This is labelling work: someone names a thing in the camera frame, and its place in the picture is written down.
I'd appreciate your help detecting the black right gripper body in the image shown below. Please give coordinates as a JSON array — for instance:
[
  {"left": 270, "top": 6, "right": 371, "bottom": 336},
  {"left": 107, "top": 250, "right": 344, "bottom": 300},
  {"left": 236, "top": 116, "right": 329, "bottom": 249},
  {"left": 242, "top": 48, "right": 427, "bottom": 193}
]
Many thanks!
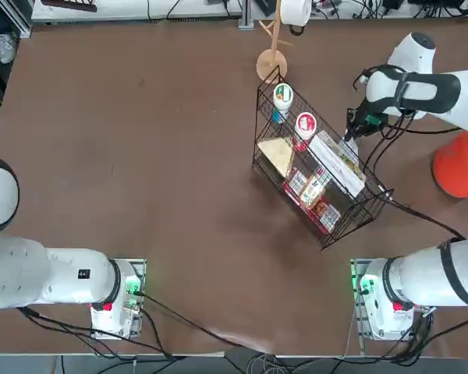
[{"left": 346, "top": 101, "right": 375, "bottom": 136}]

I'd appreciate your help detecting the triangular sandwich packet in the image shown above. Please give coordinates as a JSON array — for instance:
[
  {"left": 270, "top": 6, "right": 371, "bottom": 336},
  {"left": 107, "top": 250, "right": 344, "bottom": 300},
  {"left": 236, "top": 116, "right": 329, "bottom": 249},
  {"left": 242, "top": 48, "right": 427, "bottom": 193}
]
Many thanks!
[{"left": 256, "top": 136, "right": 296, "bottom": 179}]

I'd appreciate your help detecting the black base power cable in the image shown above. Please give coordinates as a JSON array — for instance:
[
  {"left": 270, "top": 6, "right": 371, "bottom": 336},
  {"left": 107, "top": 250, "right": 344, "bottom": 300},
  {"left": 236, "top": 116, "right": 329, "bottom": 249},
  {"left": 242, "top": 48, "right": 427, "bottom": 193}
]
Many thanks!
[{"left": 134, "top": 290, "right": 250, "bottom": 350}]

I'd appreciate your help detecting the black wire shelf rack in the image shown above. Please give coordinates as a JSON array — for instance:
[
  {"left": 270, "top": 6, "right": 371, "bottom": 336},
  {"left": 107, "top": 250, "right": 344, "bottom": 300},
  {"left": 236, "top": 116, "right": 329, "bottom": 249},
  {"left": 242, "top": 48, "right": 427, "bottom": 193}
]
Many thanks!
[{"left": 251, "top": 65, "right": 395, "bottom": 251}]

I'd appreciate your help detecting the white jar green lid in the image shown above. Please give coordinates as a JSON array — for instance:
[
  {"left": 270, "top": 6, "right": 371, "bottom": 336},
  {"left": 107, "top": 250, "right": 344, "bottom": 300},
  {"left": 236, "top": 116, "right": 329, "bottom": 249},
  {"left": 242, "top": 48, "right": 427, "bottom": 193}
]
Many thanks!
[{"left": 272, "top": 83, "right": 294, "bottom": 118}]

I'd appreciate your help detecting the aluminium camera post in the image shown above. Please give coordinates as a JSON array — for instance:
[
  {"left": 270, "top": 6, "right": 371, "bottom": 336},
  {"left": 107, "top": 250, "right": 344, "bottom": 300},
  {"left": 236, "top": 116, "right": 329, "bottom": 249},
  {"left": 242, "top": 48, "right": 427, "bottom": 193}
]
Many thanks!
[{"left": 238, "top": 0, "right": 255, "bottom": 30}]

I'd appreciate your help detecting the red white patterned box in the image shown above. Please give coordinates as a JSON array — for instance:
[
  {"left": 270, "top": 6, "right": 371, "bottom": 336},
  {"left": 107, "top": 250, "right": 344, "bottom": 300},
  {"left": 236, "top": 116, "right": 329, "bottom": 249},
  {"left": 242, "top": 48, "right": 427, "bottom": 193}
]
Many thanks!
[{"left": 282, "top": 168, "right": 309, "bottom": 204}]

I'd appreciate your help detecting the large white food packet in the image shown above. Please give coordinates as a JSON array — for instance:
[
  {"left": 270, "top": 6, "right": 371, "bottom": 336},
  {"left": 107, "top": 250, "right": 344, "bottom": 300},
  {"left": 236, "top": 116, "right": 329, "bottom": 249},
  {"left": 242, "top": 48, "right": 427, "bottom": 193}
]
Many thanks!
[{"left": 307, "top": 130, "right": 367, "bottom": 198}]

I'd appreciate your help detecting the white cup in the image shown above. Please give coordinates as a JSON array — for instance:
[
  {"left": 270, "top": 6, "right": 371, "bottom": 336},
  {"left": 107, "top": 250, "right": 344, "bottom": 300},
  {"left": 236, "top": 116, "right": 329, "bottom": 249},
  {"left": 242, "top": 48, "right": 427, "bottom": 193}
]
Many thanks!
[{"left": 279, "top": 0, "right": 313, "bottom": 26}]

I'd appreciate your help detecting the yellow snack carton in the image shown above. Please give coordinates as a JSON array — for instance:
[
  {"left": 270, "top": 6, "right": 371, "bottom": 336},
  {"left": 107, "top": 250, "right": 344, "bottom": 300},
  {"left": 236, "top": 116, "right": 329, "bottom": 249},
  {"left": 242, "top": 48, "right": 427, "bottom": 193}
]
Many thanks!
[{"left": 298, "top": 175, "right": 324, "bottom": 210}]

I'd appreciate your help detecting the orange bin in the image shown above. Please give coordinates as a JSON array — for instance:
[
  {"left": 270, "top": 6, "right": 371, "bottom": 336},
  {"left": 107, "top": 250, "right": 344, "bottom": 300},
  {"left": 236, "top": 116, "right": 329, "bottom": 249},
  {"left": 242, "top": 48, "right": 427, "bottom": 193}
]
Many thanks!
[{"left": 431, "top": 130, "right": 468, "bottom": 199}]

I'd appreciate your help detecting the white jar red lid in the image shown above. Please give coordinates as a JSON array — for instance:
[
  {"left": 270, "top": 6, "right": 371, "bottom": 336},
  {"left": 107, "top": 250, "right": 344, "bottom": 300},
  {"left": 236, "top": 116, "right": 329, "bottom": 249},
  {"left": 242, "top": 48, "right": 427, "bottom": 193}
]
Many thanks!
[{"left": 294, "top": 111, "right": 318, "bottom": 141}]

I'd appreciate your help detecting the black floor cable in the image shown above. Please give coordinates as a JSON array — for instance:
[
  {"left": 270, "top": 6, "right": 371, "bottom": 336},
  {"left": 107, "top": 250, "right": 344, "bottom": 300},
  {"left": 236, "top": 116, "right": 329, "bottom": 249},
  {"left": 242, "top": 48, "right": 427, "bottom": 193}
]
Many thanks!
[{"left": 17, "top": 305, "right": 175, "bottom": 358}]

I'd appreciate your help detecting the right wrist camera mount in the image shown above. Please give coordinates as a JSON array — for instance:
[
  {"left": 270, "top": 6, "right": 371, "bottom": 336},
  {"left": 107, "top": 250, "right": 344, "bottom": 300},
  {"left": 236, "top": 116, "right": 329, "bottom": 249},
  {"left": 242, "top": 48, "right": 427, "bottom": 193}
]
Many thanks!
[{"left": 364, "top": 112, "right": 389, "bottom": 128}]

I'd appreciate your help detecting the wooden cup rack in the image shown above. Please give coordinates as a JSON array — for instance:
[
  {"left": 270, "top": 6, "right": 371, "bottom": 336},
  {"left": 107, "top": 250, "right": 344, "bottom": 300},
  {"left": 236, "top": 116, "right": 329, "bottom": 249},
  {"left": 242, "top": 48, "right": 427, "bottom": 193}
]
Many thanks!
[{"left": 256, "top": 0, "right": 294, "bottom": 85}]

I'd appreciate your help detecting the aluminium frame profile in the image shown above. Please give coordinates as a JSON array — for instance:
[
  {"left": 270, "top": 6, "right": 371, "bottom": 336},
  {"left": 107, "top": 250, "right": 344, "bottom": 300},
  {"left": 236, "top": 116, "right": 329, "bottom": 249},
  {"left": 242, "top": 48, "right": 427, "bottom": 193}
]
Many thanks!
[{"left": 5, "top": 0, "right": 33, "bottom": 39}]

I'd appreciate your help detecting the red brown biscuit box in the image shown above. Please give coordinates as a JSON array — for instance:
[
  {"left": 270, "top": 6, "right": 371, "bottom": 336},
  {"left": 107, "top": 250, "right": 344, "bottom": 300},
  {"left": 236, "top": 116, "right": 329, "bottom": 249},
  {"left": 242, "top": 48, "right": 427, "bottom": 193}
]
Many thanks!
[{"left": 313, "top": 196, "right": 342, "bottom": 235}]

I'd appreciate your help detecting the person's foot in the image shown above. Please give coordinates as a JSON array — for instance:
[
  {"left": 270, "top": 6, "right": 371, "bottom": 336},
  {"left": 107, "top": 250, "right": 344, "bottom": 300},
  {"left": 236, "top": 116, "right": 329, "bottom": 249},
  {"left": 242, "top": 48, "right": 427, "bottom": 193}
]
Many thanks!
[{"left": 0, "top": 33, "right": 16, "bottom": 64}]

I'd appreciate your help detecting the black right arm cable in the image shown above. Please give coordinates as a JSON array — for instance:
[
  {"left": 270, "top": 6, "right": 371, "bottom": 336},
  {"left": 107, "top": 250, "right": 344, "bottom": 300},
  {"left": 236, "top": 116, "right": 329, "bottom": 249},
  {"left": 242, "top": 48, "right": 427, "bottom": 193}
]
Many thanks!
[{"left": 364, "top": 111, "right": 467, "bottom": 241}]

